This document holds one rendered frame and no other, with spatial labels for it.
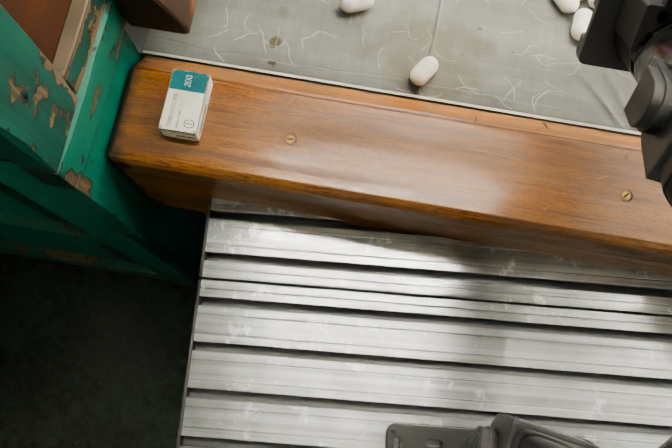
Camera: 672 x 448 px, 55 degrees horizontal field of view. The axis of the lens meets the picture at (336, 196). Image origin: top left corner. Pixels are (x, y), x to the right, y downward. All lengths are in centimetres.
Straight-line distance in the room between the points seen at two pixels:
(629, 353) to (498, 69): 32
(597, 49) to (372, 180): 22
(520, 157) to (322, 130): 19
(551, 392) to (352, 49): 40
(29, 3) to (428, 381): 48
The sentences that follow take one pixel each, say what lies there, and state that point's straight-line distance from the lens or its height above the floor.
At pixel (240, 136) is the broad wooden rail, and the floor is 76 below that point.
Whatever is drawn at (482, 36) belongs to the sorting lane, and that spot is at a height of 74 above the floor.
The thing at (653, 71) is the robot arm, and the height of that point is 98.
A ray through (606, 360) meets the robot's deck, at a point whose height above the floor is 67.
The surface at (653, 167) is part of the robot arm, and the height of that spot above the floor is 98.
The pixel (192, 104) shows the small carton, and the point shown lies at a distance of 61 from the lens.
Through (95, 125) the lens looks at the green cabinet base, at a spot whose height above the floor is 80.
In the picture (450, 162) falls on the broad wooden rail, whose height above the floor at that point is 76.
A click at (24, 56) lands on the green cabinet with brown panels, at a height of 94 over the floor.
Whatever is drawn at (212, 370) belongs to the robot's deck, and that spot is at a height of 67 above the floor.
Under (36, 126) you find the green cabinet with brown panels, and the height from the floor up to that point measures 89.
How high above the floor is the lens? 134
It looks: 75 degrees down
